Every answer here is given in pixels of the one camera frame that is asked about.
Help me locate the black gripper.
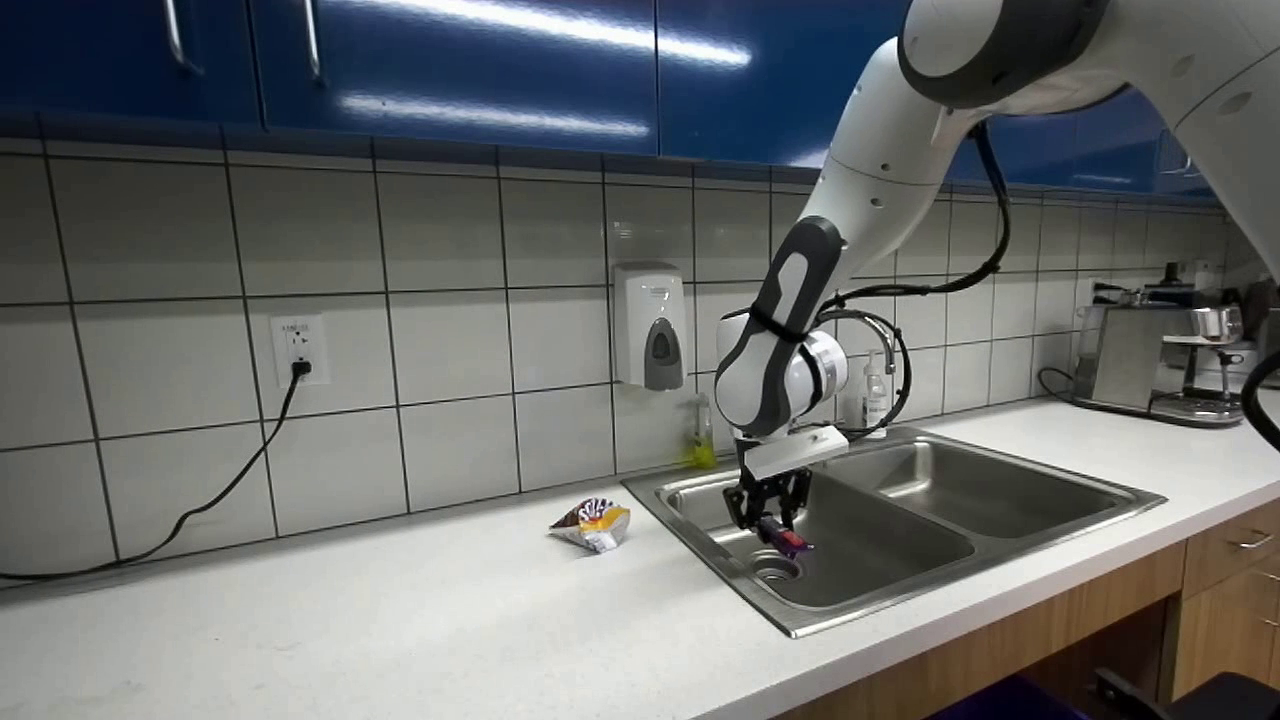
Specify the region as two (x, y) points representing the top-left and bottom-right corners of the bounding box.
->
(719, 455), (818, 539)

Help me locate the purple protein candy bar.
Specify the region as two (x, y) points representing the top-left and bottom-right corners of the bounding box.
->
(757, 519), (818, 562)

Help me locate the round metal sink drain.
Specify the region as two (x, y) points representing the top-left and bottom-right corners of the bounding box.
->
(742, 554), (805, 590)

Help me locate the stainless steel double sink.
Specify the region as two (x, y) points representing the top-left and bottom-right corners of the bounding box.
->
(618, 423), (1170, 639)

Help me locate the yellow green scrubber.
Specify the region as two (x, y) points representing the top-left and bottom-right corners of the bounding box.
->
(675, 423), (723, 481)

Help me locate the small white bottle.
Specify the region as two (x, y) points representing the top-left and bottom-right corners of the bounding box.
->
(859, 355), (902, 431)

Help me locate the crumpled snack bag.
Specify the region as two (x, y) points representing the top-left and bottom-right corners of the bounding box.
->
(545, 491), (637, 557)

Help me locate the silver coffee machine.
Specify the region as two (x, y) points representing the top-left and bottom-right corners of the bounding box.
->
(1084, 261), (1263, 431)

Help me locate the blue upper cabinet door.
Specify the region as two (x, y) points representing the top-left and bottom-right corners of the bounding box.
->
(949, 89), (1211, 206)
(246, 0), (663, 159)
(650, 0), (923, 175)
(0, 0), (263, 139)

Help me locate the wooden lower cabinet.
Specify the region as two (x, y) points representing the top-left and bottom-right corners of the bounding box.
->
(775, 497), (1280, 720)

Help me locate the white wall soap dispenser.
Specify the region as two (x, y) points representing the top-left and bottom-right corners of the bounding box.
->
(606, 264), (693, 396)

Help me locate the black coffee machine cord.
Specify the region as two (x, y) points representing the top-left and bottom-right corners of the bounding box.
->
(1031, 365), (1110, 413)

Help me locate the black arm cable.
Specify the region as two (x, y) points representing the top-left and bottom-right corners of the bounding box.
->
(809, 118), (1014, 445)

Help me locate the white wall power outlet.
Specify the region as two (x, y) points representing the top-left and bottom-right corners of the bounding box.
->
(268, 313), (336, 392)

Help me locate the black power cord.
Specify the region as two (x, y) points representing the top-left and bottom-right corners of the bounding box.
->
(0, 355), (320, 590)

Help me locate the silver cabinet door handle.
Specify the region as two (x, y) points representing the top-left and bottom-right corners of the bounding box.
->
(160, 0), (207, 80)
(298, 0), (328, 85)

